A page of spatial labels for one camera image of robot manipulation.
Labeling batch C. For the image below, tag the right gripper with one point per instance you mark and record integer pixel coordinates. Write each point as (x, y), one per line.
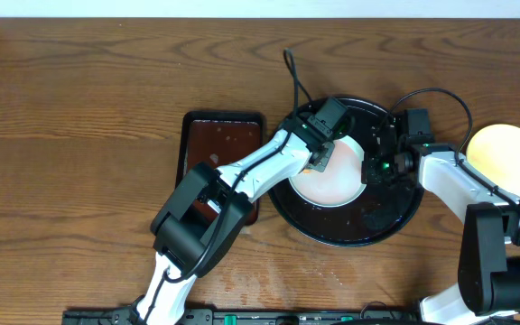
(370, 176)

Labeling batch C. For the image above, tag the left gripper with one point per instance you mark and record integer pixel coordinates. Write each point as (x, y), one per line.
(329, 151)

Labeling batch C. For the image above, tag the light green plate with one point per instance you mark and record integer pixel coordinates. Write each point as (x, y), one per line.
(340, 183)

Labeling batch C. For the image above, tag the yellow plate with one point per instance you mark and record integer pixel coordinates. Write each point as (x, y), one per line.
(495, 152)

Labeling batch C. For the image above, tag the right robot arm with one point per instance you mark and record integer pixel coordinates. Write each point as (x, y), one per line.
(488, 286)

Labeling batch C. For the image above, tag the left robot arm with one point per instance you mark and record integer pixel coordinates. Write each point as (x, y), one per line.
(199, 222)

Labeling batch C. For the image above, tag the round black tray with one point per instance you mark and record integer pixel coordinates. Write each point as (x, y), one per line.
(377, 213)

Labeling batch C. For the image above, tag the rectangular brown black-rimmed tray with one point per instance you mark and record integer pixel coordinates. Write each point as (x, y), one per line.
(218, 138)

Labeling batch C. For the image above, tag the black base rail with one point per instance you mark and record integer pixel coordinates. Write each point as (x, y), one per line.
(123, 316)

